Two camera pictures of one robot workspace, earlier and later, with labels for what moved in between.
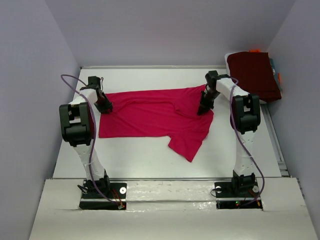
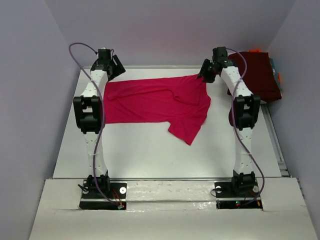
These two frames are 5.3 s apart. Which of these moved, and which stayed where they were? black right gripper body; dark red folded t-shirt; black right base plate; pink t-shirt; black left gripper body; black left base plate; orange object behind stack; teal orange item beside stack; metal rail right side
Moved: pink t-shirt; black right gripper body; black left gripper body
Stayed: orange object behind stack; teal orange item beside stack; metal rail right side; black right base plate; black left base plate; dark red folded t-shirt
